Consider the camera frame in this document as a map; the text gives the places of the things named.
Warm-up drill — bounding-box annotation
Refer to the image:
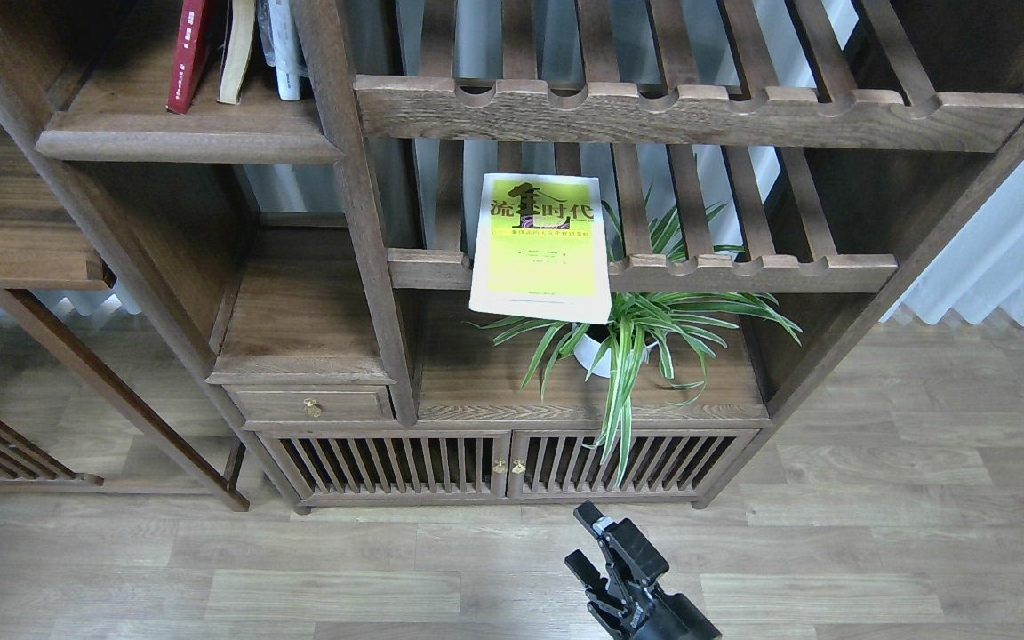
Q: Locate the yellow green cover book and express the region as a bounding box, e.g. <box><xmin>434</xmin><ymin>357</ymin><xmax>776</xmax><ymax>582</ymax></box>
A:
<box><xmin>468</xmin><ymin>172</ymin><xmax>611</xmax><ymax>324</ymax></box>

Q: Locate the upright white book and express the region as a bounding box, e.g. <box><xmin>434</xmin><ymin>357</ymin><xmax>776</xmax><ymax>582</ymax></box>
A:
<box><xmin>268</xmin><ymin>1</ymin><xmax>306</xmax><ymax>101</ymax></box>

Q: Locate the red cover book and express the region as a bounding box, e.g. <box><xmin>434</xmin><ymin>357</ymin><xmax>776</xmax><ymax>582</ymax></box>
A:
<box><xmin>166</xmin><ymin>1</ymin><xmax>227</xmax><ymax>114</ymax></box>

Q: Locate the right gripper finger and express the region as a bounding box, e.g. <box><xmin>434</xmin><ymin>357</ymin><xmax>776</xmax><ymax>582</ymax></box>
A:
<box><xmin>573</xmin><ymin>501</ymin><xmax>669</xmax><ymax>592</ymax></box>
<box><xmin>564</xmin><ymin>549</ymin><xmax>615</xmax><ymax>606</ymax></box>

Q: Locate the white curtain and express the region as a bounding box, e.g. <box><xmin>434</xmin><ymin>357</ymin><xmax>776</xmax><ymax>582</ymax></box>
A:
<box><xmin>882</xmin><ymin>161</ymin><xmax>1024</xmax><ymax>327</ymax></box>

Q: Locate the green spider plant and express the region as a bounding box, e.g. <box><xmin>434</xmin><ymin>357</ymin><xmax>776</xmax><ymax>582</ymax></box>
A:
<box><xmin>474</xmin><ymin>185</ymin><xmax>804</xmax><ymax>488</ymax></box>

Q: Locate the dark wooden bookshelf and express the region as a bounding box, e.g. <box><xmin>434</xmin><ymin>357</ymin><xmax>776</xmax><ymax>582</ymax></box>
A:
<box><xmin>0</xmin><ymin>1</ymin><xmax>1024</xmax><ymax>513</ymax></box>

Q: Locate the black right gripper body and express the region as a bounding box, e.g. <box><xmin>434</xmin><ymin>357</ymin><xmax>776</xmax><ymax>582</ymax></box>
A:
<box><xmin>585</xmin><ymin>582</ymin><xmax>723</xmax><ymax>639</ymax></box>

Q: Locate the white plant pot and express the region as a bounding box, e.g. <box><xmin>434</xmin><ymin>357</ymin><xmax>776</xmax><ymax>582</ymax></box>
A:
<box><xmin>572</xmin><ymin>323</ymin><xmax>620</xmax><ymax>378</ymax></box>

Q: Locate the brass drawer knob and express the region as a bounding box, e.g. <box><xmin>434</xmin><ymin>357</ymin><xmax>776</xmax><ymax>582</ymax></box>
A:
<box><xmin>302</xmin><ymin>398</ymin><xmax>324</xmax><ymax>419</ymax></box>

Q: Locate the upright tan book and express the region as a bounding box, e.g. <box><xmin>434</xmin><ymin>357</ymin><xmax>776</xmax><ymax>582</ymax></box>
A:
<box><xmin>217</xmin><ymin>0</ymin><xmax>259</xmax><ymax>105</ymax></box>

